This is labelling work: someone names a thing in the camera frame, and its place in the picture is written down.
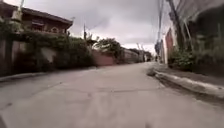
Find tree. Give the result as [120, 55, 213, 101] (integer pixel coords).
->
[94, 37, 123, 59]

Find grey concrete road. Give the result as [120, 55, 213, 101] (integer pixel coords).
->
[0, 61, 224, 128]

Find green hedge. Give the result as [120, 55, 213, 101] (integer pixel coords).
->
[0, 23, 96, 73]

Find green bushes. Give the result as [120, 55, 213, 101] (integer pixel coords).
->
[168, 46, 224, 76]

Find leaning pole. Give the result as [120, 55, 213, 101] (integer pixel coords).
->
[166, 0, 186, 51]

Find concrete kerb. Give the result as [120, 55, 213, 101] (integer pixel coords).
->
[146, 68, 224, 101]
[0, 68, 98, 84]

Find brown house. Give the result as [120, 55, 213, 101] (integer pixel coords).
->
[0, 1, 74, 36]

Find dark building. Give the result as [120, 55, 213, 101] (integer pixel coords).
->
[163, 0, 224, 74]

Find red wall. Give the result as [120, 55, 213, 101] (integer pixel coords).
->
[92, 49, 118, 67]

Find grey wall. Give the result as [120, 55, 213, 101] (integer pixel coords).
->
[121, 48, 146, 64]
[0, 39, 58, 78]

